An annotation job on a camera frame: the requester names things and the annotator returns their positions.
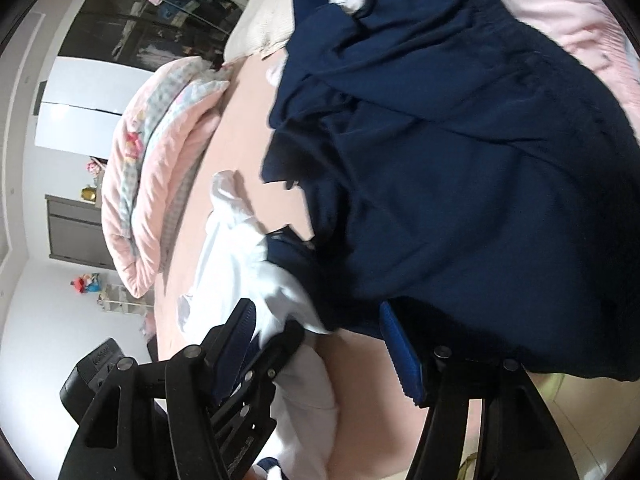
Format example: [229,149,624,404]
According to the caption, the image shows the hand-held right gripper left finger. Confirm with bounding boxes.
[56,298,257,480]

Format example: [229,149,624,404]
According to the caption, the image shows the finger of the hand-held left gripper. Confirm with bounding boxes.
[212,317,307,480]

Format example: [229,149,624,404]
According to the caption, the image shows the pink printed cloth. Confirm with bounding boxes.
[462,0,640,143]

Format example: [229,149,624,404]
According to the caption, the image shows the white toy shelf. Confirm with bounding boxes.
[97,282,151,316]

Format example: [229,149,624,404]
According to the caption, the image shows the navy pants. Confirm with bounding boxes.
[260,0,640,383]

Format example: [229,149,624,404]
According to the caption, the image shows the white wardrobe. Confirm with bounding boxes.
[35,55,166,153]

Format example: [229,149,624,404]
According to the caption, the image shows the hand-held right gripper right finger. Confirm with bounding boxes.
[378,301,567,480]

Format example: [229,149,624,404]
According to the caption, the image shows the folded pink quilt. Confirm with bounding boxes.
[100,55,236,296]

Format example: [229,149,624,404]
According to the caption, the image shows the red and blue plush toy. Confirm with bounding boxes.
[70,272,103,293]

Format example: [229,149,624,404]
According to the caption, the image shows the grey cabinet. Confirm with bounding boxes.
[45,195,121,268]

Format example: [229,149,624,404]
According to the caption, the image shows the beige pillow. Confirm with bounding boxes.
[222,0,301,61]

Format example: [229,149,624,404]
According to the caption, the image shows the pink-sheeted bed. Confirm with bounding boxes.
[150,55,481,480]

